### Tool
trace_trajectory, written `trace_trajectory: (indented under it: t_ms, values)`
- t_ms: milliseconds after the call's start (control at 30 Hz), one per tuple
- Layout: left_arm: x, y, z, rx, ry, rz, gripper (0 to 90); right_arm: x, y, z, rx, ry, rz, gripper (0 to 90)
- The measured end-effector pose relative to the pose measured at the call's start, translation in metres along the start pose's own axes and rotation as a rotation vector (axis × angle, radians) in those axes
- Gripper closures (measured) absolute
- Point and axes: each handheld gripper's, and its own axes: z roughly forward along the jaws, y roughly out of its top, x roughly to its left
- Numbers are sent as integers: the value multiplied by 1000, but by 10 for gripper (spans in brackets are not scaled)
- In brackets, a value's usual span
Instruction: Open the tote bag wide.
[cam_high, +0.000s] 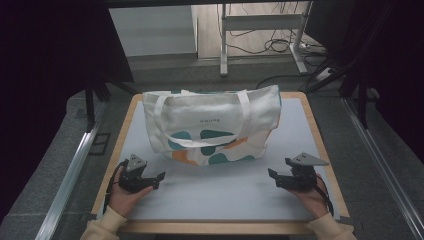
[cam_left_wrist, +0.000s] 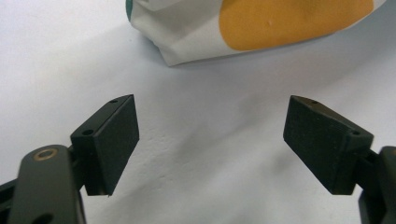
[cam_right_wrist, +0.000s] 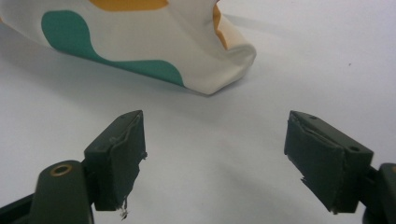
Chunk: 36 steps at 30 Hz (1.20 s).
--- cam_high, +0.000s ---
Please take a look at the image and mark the bundle of black floor cables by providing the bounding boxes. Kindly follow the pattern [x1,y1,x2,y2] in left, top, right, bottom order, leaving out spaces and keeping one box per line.
[225,2,329,56]

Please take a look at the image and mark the person's right hand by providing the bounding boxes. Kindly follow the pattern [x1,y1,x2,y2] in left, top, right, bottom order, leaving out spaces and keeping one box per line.
[287,173,330,220]

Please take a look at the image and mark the dark curtain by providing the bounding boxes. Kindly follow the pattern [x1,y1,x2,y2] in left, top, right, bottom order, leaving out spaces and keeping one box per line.
[0,0,135,221]
[304,0,424,164]

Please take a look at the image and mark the black metal stand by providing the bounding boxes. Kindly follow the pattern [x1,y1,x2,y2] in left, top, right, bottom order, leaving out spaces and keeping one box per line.
[303,56,372,130]
[82,63,138,132]

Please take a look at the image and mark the white cabinet panel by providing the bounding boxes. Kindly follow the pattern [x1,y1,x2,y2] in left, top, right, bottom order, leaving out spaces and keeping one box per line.
[109,5,198,58]

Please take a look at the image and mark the person's left hand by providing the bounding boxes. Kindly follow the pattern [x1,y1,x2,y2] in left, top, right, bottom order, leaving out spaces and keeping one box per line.
[107,165,155,219]

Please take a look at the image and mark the dark floor socket cover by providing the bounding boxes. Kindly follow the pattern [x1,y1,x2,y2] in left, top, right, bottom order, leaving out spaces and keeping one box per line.
[87,132,112,156]

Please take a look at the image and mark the white power strip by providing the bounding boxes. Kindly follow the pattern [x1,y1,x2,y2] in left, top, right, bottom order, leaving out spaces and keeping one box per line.
[314,67,335,83]

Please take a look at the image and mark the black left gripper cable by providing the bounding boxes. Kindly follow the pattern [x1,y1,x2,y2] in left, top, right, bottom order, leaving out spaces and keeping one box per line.
[102,158,130,215]

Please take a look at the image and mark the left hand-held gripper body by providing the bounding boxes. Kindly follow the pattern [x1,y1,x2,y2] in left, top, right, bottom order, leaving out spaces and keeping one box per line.
[117,153,160,195]

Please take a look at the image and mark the white metal desk frame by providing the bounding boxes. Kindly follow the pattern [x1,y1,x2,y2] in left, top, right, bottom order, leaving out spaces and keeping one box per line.
[218,0,315,77]

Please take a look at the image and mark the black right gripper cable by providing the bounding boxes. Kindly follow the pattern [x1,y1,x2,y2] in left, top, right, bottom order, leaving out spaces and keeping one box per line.
[313,182,336,217]

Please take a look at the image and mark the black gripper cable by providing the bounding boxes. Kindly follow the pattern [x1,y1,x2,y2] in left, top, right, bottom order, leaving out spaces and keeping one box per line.
[313,182,336,217]
[102,158,130,215]

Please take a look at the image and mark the white canvas tote bag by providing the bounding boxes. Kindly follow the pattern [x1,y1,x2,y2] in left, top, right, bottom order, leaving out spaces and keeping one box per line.
[142,84,283,167]

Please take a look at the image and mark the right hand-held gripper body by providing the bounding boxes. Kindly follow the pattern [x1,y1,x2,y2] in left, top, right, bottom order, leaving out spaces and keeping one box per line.
[282,152,330,193]

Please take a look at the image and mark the aluminium rail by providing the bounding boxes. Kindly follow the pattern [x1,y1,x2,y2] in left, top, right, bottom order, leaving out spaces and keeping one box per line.
[34,99,108,240]
[342,97,424,240]

